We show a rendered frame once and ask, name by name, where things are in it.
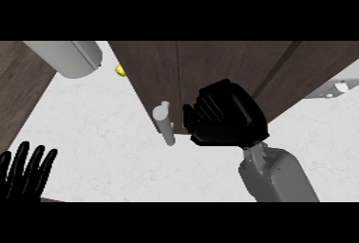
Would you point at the white faucet fixture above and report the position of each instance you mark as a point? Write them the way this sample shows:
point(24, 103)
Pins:
point(334, 85)

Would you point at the small yellow object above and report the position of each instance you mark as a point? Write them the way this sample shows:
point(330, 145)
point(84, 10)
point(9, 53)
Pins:
point(120, 70)

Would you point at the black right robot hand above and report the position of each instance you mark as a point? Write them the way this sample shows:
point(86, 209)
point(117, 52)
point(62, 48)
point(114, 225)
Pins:
point(229, 117)

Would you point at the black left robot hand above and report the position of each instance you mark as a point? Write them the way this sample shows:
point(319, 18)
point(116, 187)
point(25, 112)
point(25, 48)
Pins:
point(25, 174)

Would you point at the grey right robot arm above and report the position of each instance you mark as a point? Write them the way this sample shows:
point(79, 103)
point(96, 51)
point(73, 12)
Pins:
point(278, 177)

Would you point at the pale grey appliance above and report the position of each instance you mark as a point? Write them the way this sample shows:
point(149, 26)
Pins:
point(70, 58)

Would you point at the dark wooden cabinet door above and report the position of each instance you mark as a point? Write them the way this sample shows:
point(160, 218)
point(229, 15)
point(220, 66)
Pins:
point(154, 79)

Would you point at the dark wooden cabinet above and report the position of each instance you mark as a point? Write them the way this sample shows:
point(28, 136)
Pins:
point(262, 69)

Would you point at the dark wooden side panel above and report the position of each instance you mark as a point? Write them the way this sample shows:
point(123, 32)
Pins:
point(21, 88)

